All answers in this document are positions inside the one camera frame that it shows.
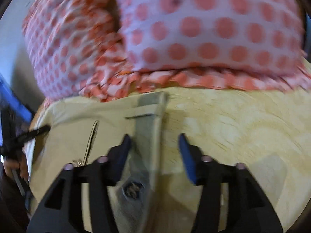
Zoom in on beige khaki pants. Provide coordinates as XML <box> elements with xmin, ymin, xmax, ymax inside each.
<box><xmin>26</xmin><ymin>92</ymin><xmax>169</xmax><ymax>232</ymax></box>

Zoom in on person's left hand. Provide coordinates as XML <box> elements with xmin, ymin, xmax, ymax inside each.
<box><xmin>3</xmin><ymin>153</ymin><xmax>29</xmax><ymax>180</ymax></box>

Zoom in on yellow patterned bedspread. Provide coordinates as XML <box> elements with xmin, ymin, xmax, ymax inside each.
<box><xmin>24</xmin><ymin>60</ymin><xmax>311</xmax><ymax>233</ymax></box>

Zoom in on pink polka dot pillow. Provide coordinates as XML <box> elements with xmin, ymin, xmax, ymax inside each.
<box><xmin>22</xmin><ymin>0</ymin><xmax>130</xmax><ymax>102</ymax></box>
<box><xmin>116</xmin><ymin>0</ymin><xmax>310</xmax><ymax>90</ymax></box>

